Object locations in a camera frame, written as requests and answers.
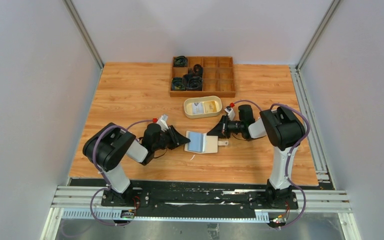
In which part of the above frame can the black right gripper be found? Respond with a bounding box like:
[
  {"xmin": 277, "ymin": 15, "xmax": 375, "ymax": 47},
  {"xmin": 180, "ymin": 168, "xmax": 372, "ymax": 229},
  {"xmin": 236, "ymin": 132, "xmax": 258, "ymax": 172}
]
[{"xmin": 207, "ymin": 114, "xmax": 245, "ymax": 139}]

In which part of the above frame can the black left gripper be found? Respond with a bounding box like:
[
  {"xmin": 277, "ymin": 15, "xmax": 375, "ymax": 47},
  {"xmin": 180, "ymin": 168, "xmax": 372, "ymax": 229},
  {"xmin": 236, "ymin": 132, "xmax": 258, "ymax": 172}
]
[{"xmin": 152, "ymin": 125, "xmax": 191, "ymax": 152}]

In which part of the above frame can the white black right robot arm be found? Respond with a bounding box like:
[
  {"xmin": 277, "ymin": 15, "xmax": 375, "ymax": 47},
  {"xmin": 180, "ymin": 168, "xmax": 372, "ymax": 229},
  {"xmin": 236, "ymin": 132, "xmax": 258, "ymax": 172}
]
[{"xmin": 207, "ymin": 103, "xmax": 310, "ymax": 209}]

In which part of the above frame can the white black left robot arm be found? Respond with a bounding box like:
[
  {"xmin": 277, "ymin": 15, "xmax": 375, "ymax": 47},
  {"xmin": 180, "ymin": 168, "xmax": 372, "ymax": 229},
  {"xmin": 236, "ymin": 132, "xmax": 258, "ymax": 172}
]
[{"xmin": 82, "ymin": 122, "xmax": 191, "ymax": 207}]

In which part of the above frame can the white card in tray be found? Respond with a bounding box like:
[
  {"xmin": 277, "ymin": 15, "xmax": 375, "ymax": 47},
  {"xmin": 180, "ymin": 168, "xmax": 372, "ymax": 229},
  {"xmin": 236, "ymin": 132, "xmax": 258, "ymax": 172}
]
[{"xmin": 191, "ymin": 102, "xmax": 205, "ymax": 115}]

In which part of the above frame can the beige oval tray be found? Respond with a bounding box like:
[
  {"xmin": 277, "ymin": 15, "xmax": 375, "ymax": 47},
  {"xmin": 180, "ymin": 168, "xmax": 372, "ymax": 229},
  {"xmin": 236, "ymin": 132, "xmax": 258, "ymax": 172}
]
[{"xmin": 183, "ymin": 95, "xmax": 223, "ymax": 119}]

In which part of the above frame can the wooden compartment box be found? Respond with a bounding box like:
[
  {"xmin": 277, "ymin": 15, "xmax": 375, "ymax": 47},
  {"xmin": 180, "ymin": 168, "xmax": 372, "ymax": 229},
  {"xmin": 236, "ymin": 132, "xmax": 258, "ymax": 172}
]
[{"xmin": 168, "ymin": 55, "xmax": 237, "ymax": 98}]

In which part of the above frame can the rolled black belt middle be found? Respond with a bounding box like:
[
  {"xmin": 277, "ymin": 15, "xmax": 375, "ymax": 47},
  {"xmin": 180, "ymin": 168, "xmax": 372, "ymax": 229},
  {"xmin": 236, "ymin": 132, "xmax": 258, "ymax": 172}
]
[{"xmin": 192, "ymin": 64, "xmax": 204, "ymax": 77}]

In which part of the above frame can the rolled black belt top left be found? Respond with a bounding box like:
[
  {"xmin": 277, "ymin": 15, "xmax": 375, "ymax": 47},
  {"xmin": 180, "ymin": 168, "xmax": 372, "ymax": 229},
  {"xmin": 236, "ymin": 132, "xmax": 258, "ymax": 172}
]
[{"xmin": 173, "ymin": 55, "xmax": 188, "ymax": 68}]

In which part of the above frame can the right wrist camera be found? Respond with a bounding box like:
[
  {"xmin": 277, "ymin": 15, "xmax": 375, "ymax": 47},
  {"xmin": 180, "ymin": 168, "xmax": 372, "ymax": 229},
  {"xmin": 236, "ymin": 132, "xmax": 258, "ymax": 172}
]
[{"xmin": 224, "ymin": 105, "xmax": 236, "ymax": 121}]

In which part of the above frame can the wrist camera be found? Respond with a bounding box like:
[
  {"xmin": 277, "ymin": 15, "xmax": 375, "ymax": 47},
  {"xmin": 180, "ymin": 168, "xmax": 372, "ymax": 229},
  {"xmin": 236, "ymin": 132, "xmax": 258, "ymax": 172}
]
[
  {"xmin": 156, "ymin": 114, "xmax": 169, "ymax": 132},
  {"xmin": 224, "ymin": 105, "xmax": 236, "ymax": 121}
]

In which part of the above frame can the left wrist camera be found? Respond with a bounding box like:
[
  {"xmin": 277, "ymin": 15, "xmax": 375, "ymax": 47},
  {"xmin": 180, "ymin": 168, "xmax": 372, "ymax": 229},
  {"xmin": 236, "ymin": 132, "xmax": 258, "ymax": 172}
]
[{"xmin": 156, "ymin": 114, "xmax": 169, "ymax": 132}]

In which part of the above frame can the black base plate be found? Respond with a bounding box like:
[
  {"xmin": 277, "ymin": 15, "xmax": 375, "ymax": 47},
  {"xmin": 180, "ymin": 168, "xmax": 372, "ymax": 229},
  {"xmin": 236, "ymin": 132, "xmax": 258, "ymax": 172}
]
[{"xmin": 68, "ymin": 178, "xmax": 335, "ymax": 220}]

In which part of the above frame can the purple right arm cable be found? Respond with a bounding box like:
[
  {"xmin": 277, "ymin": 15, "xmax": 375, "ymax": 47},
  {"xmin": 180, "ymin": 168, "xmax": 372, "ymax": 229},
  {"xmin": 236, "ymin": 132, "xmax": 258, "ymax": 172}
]
[{"xmin": 230, "ymin": 99, "xmax": 311, "ymax": 229}]

